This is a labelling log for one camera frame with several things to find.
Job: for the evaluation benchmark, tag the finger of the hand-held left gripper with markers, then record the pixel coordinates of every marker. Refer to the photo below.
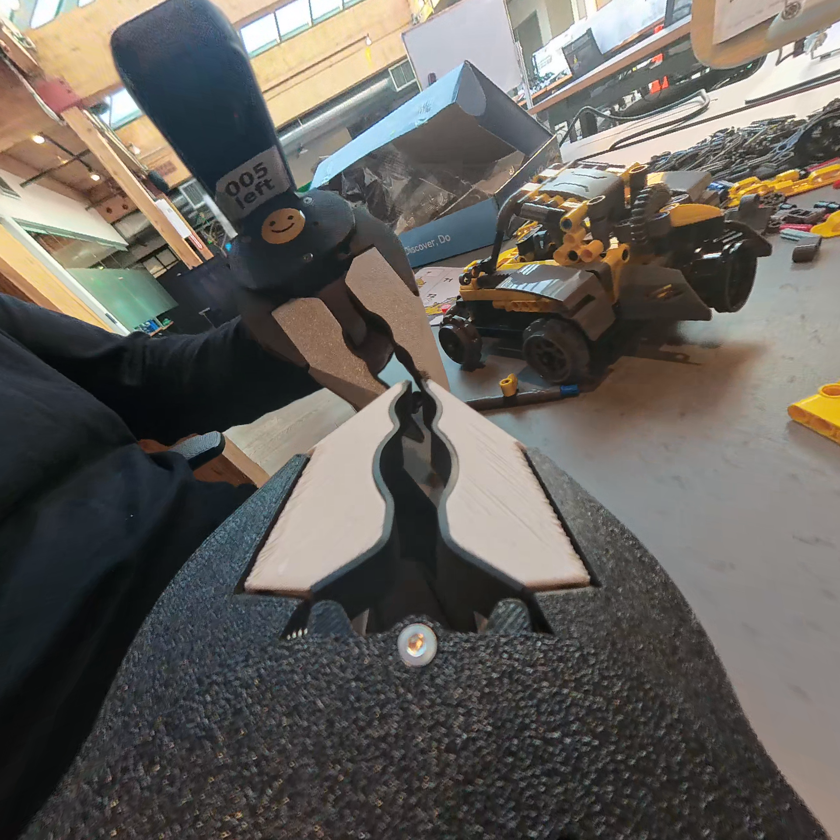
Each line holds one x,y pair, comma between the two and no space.
400,295
315,341

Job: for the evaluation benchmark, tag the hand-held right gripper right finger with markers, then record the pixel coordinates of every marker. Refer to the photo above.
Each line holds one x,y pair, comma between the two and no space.
512,518

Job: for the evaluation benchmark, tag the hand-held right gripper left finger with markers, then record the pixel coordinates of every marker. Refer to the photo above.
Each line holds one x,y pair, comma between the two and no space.
315,525

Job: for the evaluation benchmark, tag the person's left forearm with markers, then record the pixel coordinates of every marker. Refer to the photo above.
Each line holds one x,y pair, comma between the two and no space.
131,367

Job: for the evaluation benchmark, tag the adjoining grey desk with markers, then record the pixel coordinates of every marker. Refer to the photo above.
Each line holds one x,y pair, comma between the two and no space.
754,79

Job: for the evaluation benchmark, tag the white instruction booklet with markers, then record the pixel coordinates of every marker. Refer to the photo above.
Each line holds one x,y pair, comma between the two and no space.
436,282

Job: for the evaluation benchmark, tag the blue cardboard box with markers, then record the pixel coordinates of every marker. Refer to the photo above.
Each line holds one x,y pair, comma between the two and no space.
446,243

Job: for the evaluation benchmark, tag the clear plastic bag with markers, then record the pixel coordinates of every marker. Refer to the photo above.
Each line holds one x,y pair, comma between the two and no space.
426,177

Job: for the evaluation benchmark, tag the grey axle blue tips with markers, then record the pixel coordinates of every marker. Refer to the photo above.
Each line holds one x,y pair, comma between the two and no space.
531,396

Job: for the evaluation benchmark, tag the yellow grey brick vehicle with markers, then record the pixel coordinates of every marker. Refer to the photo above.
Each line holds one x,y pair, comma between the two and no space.
558,282

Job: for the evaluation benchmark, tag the white board panel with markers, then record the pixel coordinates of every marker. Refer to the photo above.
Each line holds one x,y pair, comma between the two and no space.
466,46

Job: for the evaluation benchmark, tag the brown wooden table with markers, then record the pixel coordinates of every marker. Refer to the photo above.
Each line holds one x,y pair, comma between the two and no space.
623,62

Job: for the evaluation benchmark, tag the yellow rectangular brick panel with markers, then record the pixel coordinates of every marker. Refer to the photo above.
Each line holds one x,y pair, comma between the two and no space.
817,410

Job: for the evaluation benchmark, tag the pile of small brick parts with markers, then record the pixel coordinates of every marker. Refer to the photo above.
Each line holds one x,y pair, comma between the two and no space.
722,148

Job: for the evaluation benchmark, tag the dark grey curved fender piece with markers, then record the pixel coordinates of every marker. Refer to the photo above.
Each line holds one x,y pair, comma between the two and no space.
754,210

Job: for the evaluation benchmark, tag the black brick wheel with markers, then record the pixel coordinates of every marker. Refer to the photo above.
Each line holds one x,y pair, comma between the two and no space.
823,138

